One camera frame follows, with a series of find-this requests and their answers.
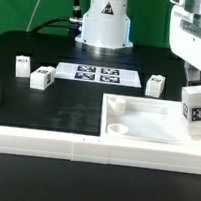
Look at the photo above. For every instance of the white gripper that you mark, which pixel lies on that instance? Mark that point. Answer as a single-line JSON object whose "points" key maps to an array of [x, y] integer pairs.
{"points": [[185, 42]]}

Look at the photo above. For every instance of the white square tabletop part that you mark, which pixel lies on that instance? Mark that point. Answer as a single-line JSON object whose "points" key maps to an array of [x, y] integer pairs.
{"points": [[145, 119]]}

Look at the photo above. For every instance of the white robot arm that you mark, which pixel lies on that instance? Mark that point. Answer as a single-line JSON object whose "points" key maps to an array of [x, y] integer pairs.
{"points": [[106, 29]]}

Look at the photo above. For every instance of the white front fence wall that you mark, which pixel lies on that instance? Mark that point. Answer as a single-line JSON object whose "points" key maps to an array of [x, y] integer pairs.
{"points": [[110, 151]]}

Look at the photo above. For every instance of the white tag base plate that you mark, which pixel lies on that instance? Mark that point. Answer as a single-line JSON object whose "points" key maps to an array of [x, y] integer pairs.
{"points": [[97, 74]]}

